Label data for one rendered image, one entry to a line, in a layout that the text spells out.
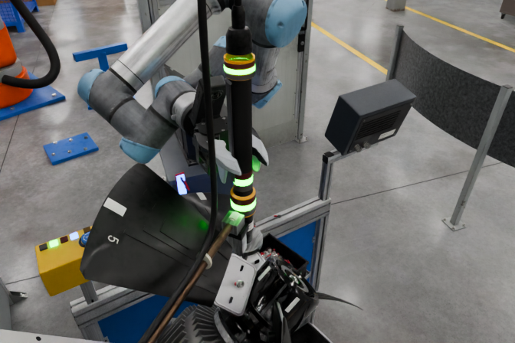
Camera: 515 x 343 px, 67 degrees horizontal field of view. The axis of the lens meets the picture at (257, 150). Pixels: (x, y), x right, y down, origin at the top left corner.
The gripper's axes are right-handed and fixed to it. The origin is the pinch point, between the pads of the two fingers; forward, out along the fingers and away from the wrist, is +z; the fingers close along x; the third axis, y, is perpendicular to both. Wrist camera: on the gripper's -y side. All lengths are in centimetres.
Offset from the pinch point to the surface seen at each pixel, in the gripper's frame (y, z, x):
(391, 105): 23, -32, -71
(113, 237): 6.6, -1.6, 21.5
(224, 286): 20.7, 4.1, 7.4
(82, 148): 141, -260, 9
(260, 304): 23.9, 8.1, 2.8
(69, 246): 39, -39, 29
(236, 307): 23.6, 6.7, 6.7
